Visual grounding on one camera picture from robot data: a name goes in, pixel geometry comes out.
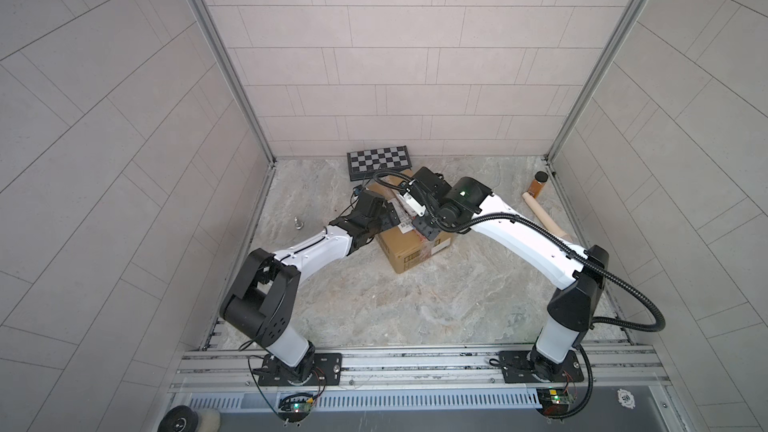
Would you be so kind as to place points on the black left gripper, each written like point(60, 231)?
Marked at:
point(391, 216)

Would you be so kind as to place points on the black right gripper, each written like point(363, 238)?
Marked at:
point(420, 226)

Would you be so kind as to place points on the brown cardboard express box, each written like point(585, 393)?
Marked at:
point(403, 245)

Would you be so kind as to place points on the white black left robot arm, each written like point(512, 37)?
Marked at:
point(260, 301)

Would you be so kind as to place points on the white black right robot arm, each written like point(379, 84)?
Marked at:
point(578, 290)

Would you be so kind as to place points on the black white chessboard case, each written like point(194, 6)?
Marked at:
point(364, 163)

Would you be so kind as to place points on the brown spice jar black lid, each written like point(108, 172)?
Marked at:
point(537, 184)

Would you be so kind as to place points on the wooden rolling pin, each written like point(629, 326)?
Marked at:
point(546, 220)

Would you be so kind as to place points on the left green circuit board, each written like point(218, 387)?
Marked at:
point(299, 403)

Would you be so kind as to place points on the green circuit board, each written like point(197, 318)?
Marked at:
point(299, 403)
point(554, 402)

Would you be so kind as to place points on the right green circuit board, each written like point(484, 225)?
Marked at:
point(554, 402)

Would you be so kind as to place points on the white round sticker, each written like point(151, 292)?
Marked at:
point(626, 399)

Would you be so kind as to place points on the black wheel roller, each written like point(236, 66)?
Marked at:
point(181, 418)

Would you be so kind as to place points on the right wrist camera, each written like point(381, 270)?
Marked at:
point(414, 205)

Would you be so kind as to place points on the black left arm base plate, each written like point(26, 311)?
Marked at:
point(322, 369)

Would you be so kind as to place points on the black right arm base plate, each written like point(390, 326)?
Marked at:
point(531, 367)

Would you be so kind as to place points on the aluminium mounting rail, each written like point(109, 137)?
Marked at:
point(428, 367)

